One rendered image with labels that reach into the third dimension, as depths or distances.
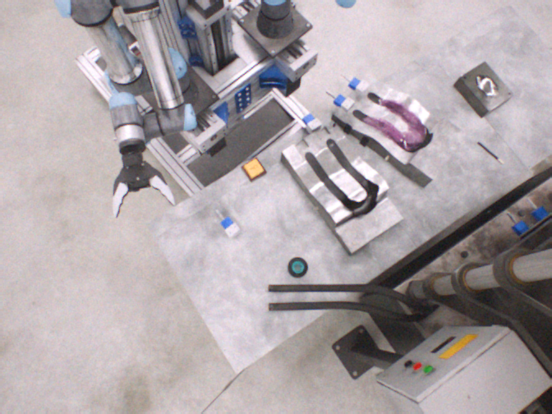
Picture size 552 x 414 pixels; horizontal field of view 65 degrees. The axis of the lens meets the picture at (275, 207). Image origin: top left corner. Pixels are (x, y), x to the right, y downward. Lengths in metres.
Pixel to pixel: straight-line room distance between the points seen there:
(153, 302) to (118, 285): 0.23
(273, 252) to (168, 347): 1.07
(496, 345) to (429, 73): 1.35
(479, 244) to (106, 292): 1.98
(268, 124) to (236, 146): 0.23
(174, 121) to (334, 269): 0.87
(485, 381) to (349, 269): 0.78
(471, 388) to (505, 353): 0.12
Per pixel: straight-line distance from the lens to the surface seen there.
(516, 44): 2.46
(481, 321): 1.68
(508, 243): 1.95
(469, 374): 1.19
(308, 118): 1.92
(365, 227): 1.77
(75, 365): 2.77
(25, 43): 3.52
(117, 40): 1.43
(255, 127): 2.59
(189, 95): 1.69
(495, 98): 2.17
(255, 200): 1.82
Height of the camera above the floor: 2.55
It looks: 75 degrees down
